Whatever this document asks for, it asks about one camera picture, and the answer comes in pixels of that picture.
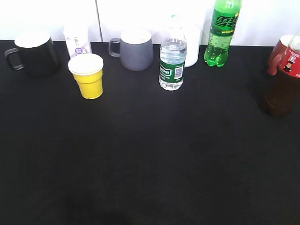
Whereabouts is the yellow paper cup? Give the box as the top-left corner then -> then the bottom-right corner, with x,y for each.
68,53 -> 104,99

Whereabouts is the cola bottle red label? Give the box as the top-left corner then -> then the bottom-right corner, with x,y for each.
262,30 -> 300,118

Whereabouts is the white cup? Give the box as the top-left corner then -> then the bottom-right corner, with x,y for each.
183,25 -> 201,68

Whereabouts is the green sprite bottle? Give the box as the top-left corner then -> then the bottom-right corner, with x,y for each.
204,0 -> 241,68

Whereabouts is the grey mug white interior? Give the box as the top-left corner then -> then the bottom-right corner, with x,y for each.
108,29 -> 154,72

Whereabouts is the clear water bottle green label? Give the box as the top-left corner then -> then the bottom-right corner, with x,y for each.
159,14 -> 187,91

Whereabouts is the white purple milk carton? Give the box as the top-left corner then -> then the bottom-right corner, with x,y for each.
63,23 -> 92,58

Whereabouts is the black mug white interior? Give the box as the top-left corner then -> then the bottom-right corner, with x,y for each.
4,30 -> 60,77

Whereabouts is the red mug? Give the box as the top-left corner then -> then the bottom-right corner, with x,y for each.
267,34 -> 293,76

